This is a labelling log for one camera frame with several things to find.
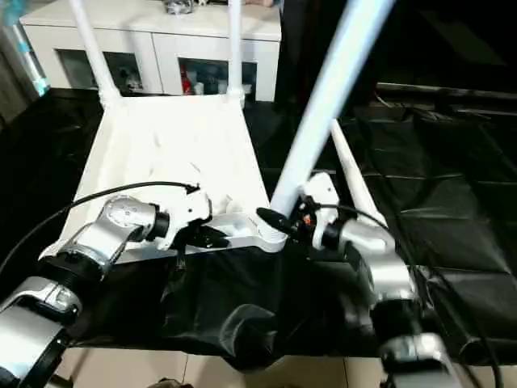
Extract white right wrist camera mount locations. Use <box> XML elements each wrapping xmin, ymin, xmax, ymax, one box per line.
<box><xmin>301</xmin><ymin>171</ymin><xmax>341</xmax><ymax>251</ymax></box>

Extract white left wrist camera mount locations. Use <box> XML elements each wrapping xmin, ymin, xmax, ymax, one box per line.
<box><xmin>155</xmin><ymin>183</ymin><xmax>214</xmax><ymax>251</ymax></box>

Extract black work mat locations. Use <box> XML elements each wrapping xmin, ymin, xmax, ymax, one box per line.
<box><xmin>0</xmin><ymin>86</ymin><xmax>517</xmax><ymax>371</ymax></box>

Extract white plastic table top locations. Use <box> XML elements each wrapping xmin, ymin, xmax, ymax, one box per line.
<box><xmin>38</xmin><ymin>91</ymin><xmax>290</xmax><ymax>266</ymax></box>

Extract silver metal bowl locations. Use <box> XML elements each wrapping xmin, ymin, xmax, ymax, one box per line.
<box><xmin>163</xmin><ymin>0</ymin><xmax>200</xmax><ymax>16</ymax></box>

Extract white plastic table leg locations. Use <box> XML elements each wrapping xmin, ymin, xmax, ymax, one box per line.
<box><xmin>269</xmin><ymin>0</ymin><xmax>399</xmax><ymax>221</ymax></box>
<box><xmin>329</xmin><ymin>119</ymin><xmax>389</xmax><ymax>232</ymax></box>
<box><xmin>225</xmin><ymin>0</ymin><xmax>247</xmax><ymax>104</ymax></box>
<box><xmin>68</xmin><ymin>0</ymin><xmax>123</xmax><ymax>104</ymax></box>

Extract white glass-door cabinet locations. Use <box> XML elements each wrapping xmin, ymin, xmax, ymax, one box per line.
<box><xmin>19</xmin><ymin>0</ymin><xmax>283</xmax><ymax>103</ymax></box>

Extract light blue frame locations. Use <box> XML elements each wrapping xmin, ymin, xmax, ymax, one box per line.
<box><xmin>11</xmin><ymin>18</ymin><xmax>53</xmax><ymax>99</ymax></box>

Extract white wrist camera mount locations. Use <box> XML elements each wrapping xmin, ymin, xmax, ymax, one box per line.
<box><xmin>155</xmin><ymin>183</ymin><xmax>214</xmax><ymax>251</ymax></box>
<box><xmin>301</xmin><ymin>171</ymin><xmax>341</xmax><ymax>251</ymax></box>

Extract black furniture unit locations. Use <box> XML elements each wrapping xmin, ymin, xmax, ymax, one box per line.
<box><xmin>276</xmin><ymin>0</ymin><xmax>517</xmax><ymax>118</ymax></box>

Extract grey curtain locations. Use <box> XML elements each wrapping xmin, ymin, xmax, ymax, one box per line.
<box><xmin>0</xmin><ymin>23</ymin><xmax>41</xmax><ymax>127</ymax></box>

